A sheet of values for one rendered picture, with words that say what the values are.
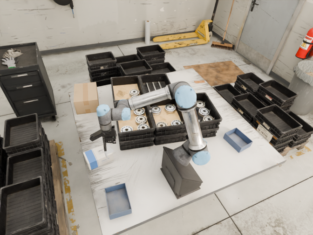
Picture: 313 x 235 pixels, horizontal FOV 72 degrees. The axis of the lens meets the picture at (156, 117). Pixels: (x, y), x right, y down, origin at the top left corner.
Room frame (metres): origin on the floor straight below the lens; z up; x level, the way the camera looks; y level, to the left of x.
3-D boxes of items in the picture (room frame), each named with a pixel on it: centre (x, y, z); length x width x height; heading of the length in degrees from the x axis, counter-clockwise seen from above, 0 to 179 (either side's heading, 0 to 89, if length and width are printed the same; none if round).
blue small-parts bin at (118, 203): (0.67, 0.23, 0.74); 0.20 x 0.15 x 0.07; 21
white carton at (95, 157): (1.02, 0.44, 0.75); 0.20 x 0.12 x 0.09; 124
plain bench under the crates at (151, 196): (1.51, -0.08, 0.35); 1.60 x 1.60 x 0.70; 27
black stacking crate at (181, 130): (1.43, -0.09, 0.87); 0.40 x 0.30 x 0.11; 16
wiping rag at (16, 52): (2.33, 1.78, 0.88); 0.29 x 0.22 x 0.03; 27
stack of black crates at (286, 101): (2.36, -1.56, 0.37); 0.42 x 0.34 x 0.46; 26
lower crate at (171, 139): (1.43, -0.09, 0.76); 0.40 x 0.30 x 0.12; 16
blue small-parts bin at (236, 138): (1.32, -0.75, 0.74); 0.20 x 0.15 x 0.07; 34
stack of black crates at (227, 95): (2.54, -1.02, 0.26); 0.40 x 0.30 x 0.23; 27
